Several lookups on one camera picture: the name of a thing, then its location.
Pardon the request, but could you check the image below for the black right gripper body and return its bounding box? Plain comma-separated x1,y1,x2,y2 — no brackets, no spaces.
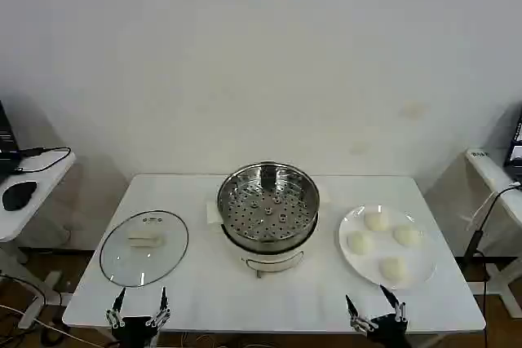
365,314,411,348

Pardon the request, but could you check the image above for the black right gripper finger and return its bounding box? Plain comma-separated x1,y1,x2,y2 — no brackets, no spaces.
378,284,409,324
344,293,378,333

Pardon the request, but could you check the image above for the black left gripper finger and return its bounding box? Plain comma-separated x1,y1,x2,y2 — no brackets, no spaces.
146,285,172,329
104,286,127,328

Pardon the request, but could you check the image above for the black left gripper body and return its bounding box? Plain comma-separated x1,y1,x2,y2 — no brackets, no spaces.
112,315,158,348

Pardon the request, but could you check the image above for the white steamed bun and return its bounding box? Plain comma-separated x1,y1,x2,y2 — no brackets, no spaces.
346,231,375,255
364,211,391,232
393,224,422,248
378,257,409,283

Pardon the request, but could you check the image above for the white round plate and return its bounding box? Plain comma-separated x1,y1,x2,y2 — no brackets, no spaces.
338,204,438,291

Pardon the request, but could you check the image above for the round glass lid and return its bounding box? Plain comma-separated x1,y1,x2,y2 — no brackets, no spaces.
99,209,190,289

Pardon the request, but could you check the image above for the white electric cooker base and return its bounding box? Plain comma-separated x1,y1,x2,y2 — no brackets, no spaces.
222,219,320,280

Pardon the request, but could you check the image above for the steel steamer basket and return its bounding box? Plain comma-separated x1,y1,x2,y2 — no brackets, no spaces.
215,162,322,245

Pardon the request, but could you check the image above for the black computer mouse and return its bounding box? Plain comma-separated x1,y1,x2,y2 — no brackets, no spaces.
2,179,38,212

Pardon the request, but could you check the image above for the white side desk with label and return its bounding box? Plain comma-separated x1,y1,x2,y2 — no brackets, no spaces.
464,147,522,319

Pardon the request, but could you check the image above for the black laptop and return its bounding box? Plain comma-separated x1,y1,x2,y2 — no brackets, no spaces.
0,99,21,180

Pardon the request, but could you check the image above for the white floor cable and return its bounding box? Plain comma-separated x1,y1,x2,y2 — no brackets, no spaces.
0,305,66,335

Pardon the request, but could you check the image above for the grey floor cable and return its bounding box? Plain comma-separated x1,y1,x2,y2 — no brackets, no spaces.
0,273,46,327

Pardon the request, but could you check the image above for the black cable with adapter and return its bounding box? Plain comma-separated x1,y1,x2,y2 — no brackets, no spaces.
467,183,522,348

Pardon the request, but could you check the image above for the white loose cable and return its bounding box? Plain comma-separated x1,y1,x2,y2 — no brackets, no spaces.
464,191,497,231

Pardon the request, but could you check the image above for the black laptop cable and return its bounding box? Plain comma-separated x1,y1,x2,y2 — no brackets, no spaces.
14,146,73,174

